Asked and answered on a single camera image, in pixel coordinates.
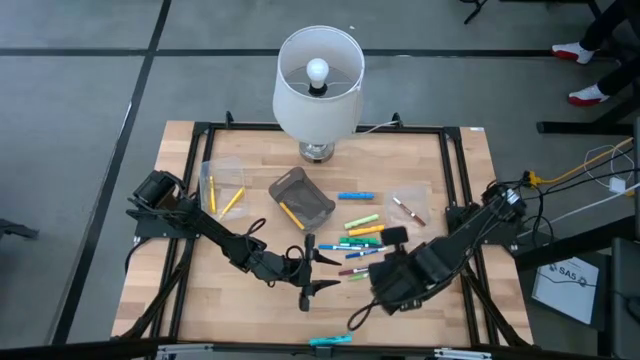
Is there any white floor cable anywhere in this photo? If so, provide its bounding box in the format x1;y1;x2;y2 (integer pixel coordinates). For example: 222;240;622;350
574;183;640;214

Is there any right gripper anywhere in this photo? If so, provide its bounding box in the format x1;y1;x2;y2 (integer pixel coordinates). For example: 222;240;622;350
367;243;442;317

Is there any black slanted metal bar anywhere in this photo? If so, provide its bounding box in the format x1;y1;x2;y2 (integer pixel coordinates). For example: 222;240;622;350
514;214;637;272

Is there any grey translucent plastic bin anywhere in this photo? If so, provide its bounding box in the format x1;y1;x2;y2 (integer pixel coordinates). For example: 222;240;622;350
267;166;337;235

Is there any person's leg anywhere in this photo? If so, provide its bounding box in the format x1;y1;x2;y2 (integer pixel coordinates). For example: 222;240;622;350
579;0;640;51
597;54;640;97

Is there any white printed paper sheet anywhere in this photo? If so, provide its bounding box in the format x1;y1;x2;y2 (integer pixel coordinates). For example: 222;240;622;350
530;255;600;326

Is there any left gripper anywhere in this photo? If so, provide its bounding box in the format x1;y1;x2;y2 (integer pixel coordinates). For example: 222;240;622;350
247;232;343;313

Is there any silver metal bracket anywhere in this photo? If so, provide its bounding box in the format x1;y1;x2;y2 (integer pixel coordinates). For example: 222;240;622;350
433;347;494;360
155;343;215;360

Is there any black crossbar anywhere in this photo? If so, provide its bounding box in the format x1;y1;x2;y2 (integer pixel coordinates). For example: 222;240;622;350
0;339;640;360

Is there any clear plastic bin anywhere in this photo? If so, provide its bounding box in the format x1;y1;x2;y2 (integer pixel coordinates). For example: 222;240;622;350
383;185;434;236
198;157;250;222

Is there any dark furniture foot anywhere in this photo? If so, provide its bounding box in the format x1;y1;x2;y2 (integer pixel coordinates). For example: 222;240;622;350
0;217;40;241

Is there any black furniture foot bar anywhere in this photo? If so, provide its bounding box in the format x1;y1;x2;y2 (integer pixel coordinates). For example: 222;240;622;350
536;120;635;136

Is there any teal highlighter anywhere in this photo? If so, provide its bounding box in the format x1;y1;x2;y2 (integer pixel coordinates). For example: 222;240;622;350
308;333;354;347

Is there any white lamp cord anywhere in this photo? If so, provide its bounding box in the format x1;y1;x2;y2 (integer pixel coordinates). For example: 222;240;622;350
355;119;401;136

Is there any white light bulb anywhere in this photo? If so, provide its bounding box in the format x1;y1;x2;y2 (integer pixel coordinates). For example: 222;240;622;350
305;57;331;92

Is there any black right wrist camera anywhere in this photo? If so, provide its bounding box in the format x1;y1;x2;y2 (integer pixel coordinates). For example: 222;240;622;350
380;225;410;248

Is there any yellow floor cable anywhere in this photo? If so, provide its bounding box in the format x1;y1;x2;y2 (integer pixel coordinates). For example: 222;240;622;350
524;137;635;187

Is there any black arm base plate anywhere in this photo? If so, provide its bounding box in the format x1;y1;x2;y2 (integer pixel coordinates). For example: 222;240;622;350
134;199;204;240
447;204;519;246

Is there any person's red white shoe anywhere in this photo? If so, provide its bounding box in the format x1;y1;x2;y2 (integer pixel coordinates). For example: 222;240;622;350
567;83;611;107
551;41;596;65

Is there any yellow highlighter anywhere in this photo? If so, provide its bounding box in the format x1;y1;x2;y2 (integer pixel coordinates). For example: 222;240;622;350
348;224;387;237
278;201;306;231

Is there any white shade table lamp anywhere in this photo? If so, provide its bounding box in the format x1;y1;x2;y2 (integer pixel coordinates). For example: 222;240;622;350
271;24;366;164

